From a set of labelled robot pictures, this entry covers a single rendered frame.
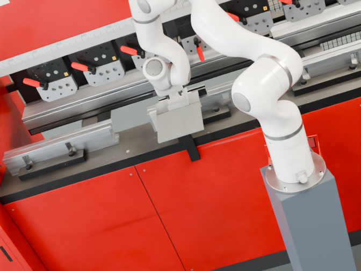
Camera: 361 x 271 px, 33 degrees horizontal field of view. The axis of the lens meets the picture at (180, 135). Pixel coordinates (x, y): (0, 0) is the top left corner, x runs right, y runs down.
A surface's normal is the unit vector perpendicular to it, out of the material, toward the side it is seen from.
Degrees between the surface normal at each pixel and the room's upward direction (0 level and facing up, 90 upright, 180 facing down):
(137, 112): 0
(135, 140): 0
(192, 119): 0
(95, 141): 90
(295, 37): 90
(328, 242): 90
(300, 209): 90
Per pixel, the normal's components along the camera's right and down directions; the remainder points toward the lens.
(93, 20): 0.06, 0.58
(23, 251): 0.95, -0.29
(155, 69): -0.20, -0.21
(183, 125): -0.32, -0.76
